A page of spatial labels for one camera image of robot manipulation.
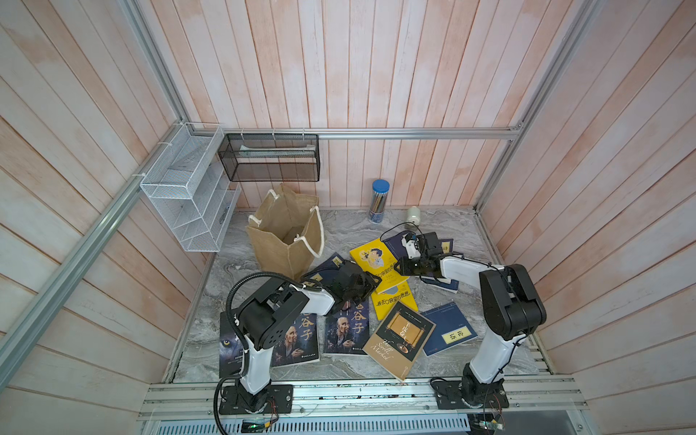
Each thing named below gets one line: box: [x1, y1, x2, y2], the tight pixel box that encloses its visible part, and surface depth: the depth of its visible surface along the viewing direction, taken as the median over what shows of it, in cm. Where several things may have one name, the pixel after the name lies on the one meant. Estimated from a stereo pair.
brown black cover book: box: [361, 300, 437, 382], surface depth 83 cm
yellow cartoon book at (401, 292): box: [371, 276, 420, 321], surface depth 94 cm
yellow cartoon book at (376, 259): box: [349, 238, 410, 294], surface depth 101 cm
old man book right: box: [323, 299, 371, 356], surface depth 86 cm
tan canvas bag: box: [244, 183, 326, 281], surface depth 94 cm
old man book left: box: [270, 312, 320, 368], surface depth 83 cm
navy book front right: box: [420, 301, 479, 357], surface depth 86 cm
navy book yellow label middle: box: [440, 238, 455, 255], surface depth 103 cm
